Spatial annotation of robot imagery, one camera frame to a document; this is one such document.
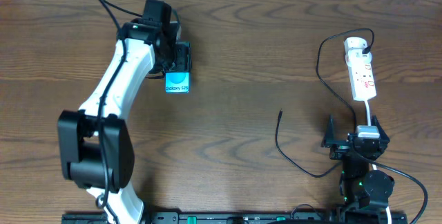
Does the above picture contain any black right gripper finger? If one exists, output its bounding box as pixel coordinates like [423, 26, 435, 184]
[321, 115, 335, 147]
[371, 115, 390, 144]

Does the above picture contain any Galaxy S25 smartphone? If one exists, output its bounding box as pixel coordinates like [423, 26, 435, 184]
[165, 41, 192, 93]

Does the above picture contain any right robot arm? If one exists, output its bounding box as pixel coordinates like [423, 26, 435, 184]
[321, 116, 394, 223]

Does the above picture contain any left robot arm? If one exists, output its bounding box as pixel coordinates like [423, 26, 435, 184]
[57, 0, 191, 224]

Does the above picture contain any white charger plug adapter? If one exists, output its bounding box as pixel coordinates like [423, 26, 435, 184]
[344, 37, 371, 54]

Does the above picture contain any white power strip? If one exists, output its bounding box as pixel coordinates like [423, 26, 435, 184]
[345, 48, 376, 102]

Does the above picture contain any black right camera cable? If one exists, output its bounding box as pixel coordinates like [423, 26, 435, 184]
[350, 147, 429, 224]

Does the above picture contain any black camera cable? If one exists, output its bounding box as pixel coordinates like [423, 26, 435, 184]
[350, 147, 429, 224]
[93, 0, 144, 224]

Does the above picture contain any black charging cable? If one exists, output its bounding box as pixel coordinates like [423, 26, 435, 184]
[275, 28, 375, 178]

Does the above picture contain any black left camera cable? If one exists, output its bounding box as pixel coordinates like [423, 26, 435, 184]
[93, 0, 144, 224]

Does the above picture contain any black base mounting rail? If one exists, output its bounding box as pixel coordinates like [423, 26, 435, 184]
[61, 211, 408, 224]

